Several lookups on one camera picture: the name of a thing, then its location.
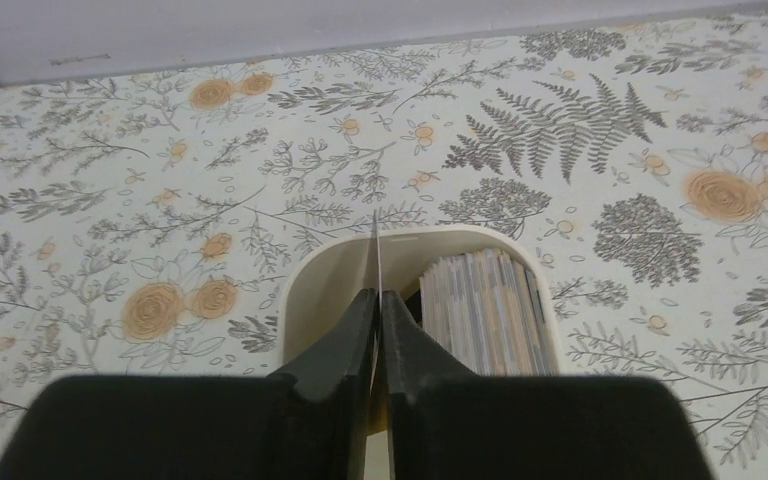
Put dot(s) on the stack of cards in tray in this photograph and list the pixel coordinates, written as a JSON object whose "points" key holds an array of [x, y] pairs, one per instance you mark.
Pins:
{"points": [[484, 309]]}

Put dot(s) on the grey credit card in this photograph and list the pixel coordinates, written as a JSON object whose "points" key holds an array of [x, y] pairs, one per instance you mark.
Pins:
{"points": [[375, 265]]}

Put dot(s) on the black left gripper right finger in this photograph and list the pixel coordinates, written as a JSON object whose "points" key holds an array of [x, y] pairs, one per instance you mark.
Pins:
{"points": [[446, 422]]}

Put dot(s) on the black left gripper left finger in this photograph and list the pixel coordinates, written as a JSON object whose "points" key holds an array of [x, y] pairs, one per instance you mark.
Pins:
{"points": [[306, 420]]}

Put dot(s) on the floral patterned table mat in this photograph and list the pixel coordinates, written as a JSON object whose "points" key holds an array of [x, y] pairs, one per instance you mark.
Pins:
{"points": [[149, 223]]}

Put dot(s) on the cream plastic oblong tray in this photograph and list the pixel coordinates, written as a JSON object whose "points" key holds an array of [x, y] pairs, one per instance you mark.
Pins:
{"points": [[327, 280]]}

